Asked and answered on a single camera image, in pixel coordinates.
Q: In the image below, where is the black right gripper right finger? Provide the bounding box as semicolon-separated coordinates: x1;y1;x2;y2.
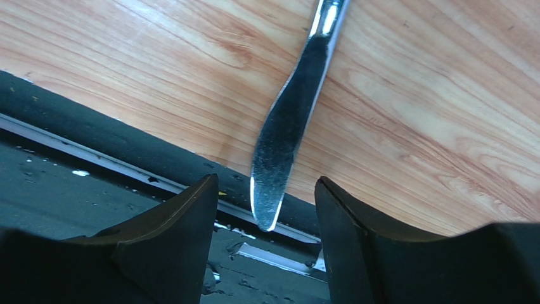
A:
314;177;539;303

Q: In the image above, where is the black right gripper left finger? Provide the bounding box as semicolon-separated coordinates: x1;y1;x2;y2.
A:
1;174;219;303

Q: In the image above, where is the silver table knife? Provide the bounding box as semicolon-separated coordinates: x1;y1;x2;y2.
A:
250;0;349;232

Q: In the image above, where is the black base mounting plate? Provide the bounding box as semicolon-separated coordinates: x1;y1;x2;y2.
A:
1;72;330;303

